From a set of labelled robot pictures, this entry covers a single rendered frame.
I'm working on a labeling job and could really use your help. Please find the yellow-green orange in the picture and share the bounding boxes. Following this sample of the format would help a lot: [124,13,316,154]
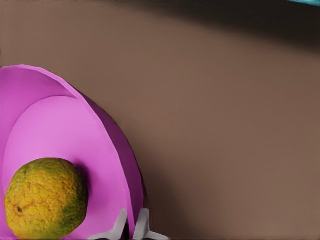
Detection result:
[4,157,90,240]

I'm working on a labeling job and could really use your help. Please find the pink plate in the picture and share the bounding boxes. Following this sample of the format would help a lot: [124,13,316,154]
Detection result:
[0,64,145,240]

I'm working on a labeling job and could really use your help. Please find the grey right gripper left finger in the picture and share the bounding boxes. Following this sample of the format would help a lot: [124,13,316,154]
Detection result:
[87,208,129,240]

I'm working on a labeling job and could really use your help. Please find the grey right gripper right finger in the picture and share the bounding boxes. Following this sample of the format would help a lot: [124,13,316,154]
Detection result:
[132,207,170,240]

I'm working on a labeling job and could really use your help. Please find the teal tray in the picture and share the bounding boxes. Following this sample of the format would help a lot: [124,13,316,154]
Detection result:
[286,0,320,6]

